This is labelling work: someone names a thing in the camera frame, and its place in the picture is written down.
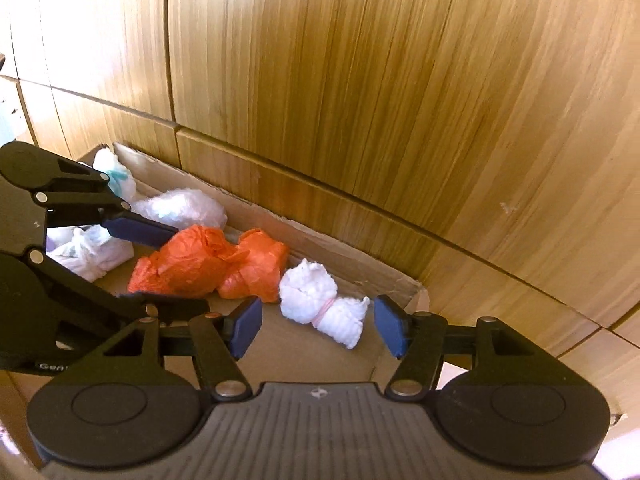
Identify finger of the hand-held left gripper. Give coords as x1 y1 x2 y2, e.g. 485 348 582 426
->
30 147 180 249
27 249 211 345

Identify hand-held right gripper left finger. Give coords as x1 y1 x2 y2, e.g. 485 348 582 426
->
75 296 264 403

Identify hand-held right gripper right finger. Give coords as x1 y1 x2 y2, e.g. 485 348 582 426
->
374 295 566 402

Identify white bundle teal marks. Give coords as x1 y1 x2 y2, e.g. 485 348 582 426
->
92 147 138 201

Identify white plastic bag bundle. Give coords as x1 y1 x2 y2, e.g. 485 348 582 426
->
131 188 228 231

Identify cardboard box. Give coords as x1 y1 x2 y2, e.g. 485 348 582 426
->
47 142 432 391

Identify orange plastic bag bundle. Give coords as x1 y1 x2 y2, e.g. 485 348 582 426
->
127 225 291 304

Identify white foam bundle pink band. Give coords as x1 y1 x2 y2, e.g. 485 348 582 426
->
278 258 371 351

